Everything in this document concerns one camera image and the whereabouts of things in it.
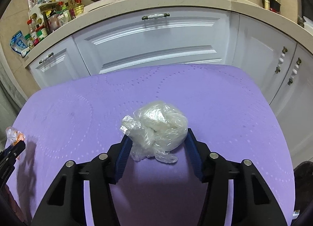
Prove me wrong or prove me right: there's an orange printed clear wrapper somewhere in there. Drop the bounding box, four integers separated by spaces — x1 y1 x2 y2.
5 126 25 146

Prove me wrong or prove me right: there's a yellow cooking oil bottle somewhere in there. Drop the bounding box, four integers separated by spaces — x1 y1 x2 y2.
69 0 84 18

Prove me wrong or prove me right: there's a black lined trash bin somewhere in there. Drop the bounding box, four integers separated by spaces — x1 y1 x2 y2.
294 161 312 212

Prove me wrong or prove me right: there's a blue white salt bag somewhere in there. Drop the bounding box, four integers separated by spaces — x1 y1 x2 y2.
10 30 30 58

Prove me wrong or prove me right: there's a purple tablecloth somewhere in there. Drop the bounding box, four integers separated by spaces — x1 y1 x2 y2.
8 65 295 225

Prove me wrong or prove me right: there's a clear plastic bag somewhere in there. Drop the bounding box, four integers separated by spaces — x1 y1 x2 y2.
120 101 188 164

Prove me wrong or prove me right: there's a red black utensil box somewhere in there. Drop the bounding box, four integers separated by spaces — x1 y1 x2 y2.
270 0 281 13

